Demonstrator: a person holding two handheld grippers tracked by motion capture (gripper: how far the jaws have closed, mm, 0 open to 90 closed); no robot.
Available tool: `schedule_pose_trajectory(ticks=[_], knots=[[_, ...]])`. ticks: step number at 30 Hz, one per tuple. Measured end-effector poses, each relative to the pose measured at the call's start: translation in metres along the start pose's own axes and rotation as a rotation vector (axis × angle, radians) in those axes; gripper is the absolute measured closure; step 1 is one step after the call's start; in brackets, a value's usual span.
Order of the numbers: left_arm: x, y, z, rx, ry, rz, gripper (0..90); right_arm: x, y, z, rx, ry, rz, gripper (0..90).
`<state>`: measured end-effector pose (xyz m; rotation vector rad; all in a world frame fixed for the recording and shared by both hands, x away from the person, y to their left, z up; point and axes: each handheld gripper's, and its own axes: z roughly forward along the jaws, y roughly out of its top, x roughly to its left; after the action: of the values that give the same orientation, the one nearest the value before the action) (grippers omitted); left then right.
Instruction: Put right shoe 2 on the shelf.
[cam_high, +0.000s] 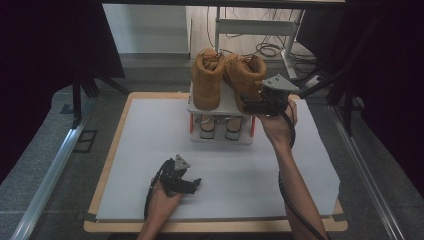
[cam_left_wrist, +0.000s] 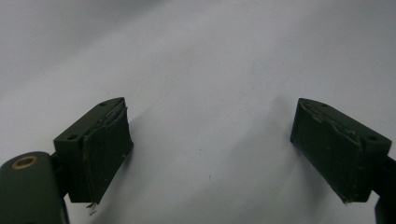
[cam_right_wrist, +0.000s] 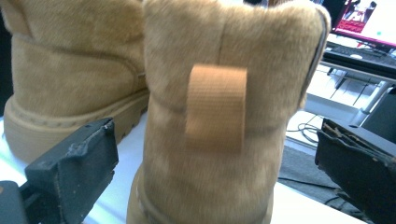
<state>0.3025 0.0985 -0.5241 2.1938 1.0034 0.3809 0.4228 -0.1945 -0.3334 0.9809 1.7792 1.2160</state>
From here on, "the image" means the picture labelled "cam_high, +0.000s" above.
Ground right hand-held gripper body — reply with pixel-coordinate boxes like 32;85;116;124
258;73;301;118

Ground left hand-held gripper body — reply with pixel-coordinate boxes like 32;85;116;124
159;153;194;197

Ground tan suede boot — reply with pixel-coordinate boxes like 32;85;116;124
191;48;227;111
223;53;268;115

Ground silver strap sandal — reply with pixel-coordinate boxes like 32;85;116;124
219;114;244;142
193;114;217;140

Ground white two-tier shoe rack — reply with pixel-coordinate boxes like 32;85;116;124
186;78;263;146

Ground person's left hand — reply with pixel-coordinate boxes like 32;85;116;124
148;181;184;222

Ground person's right hand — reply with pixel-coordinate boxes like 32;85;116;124
258;98;299;150

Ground white power strip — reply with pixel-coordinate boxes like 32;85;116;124
304;74;324;88

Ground wooden table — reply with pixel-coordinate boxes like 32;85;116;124
83;91;349;234

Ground black metal stand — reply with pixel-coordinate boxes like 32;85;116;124
288;16;359;136
71;71;129;128

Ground black curtain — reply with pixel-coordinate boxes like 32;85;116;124
296;0;424;201
0;0;126;174

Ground white panel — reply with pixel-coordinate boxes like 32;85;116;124
102;3;190;54

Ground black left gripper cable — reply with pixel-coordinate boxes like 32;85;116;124
143;159;174;221

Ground black floor cables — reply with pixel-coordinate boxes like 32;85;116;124
206;6;318;68

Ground white metal desk frame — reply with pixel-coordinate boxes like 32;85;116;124
212;6;306;80

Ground aluminium rail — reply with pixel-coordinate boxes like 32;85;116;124
328;104;406;240
11;98;98;240

